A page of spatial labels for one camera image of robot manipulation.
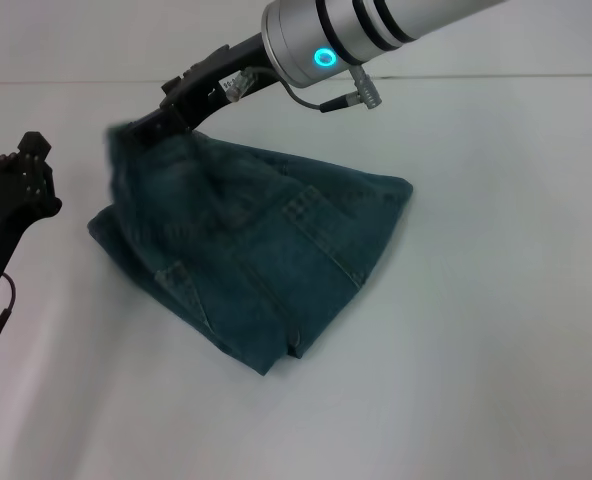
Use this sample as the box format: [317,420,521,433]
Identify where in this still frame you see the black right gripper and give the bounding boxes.
[122,33,278,147]

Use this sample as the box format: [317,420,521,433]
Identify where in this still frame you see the right arm connector cable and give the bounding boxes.
[279,64,385,114]

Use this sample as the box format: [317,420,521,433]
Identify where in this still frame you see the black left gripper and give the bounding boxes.
[0,130,63,292]

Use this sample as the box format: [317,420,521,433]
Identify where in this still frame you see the blue denim shorts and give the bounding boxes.
[86,122,415,376]

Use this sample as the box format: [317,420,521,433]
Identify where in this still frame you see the clear network cable plug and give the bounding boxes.
[222,68,255,104]

